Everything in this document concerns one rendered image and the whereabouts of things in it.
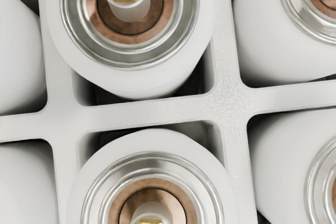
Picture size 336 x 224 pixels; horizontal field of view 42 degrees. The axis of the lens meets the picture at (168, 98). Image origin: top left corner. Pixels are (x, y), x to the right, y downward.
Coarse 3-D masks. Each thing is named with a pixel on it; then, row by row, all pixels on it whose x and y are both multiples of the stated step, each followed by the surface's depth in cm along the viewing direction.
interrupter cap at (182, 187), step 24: (120, 168) 23; (144, 168) 23; (168, 168) 23; (192, 168) 23; (96, 192) 23; (120, 192) 23; (144, 192) 23; (168, 192) 23; (192, 192) 23; (216, 192) 23; (96, 216) 23; (120, 216) 23; (192, 216) 23; (216, 216) 23
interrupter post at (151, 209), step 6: (144, 204) 23; (150, 204) 22; (156, 204) 22; (162, 204) 23; (138, 210) 22; (144, 210) 21; (150, 210) 21; (156, 210) 21; (162, 210) 22; (168, 210) 23; (132, 216) 22; (138, 216) 20; (144, 216) 20; (150, 216) 20; (156, 216) 20; (162, 216) 20; (168, 216) 21; (132, 222) 20; (168, 222) 20
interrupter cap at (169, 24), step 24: (72, 0) 24; (96, 0) 24; (168, 0) 24; (192, 0) 24; (72, 24) 24; (96, 24) 24; (120, 24) 24; (144, 24) 24; (168, 24) 24; (192, 24) 23; (96, 48) 23; (120, 48) 23; (144, 48) 23; (168, 48) 23
